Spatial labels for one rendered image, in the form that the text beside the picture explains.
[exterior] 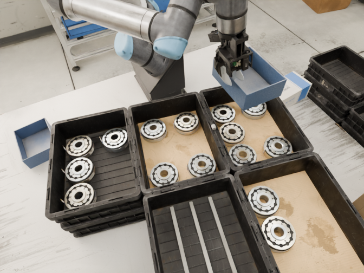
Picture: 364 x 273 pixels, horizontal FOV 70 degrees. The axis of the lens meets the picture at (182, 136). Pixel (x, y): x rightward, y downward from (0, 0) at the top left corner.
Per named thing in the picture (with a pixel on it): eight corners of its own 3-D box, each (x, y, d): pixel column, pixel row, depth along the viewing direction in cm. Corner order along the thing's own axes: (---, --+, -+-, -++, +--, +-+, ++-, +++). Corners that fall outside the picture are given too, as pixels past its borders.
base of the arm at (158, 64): (145, 62, 133) (130, 53, 126) (164, 40, 126) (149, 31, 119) (153, 83, 126) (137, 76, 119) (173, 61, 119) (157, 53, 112)
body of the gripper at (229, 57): (228, 79, 72) (228, 43, 62) (214, 62, 77) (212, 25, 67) (252, 69, 73) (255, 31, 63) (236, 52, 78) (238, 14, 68)
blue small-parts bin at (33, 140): (62, 153, 120) (56, 144, 115) (30, 169, 116) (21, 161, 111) (51, 125, 131) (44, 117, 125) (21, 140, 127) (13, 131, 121)
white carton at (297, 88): (288, 84, 140) (293, 70, 132) (306, 96, 133) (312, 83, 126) (260, 99, 134) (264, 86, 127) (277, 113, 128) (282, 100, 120)
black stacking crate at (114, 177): (64, 140, 111) (52, 123, 102) (132, 124, 114) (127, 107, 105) (61, 231, 88) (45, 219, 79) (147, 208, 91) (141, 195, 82)
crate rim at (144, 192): (128, 110, 106) (127, 105, 105) (197, 94, 110) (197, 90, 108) (143, 197, 83) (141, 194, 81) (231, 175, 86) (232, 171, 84)
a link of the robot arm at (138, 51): (131, 64, 124) (107, 52, 114) (141, 37, 122) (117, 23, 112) (145, 68, 116) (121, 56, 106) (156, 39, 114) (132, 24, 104)
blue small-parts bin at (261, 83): (211, 75, 93) (213, 58, 87) (246, 62, 96) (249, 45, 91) (242, 111, 82) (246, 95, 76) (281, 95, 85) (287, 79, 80)
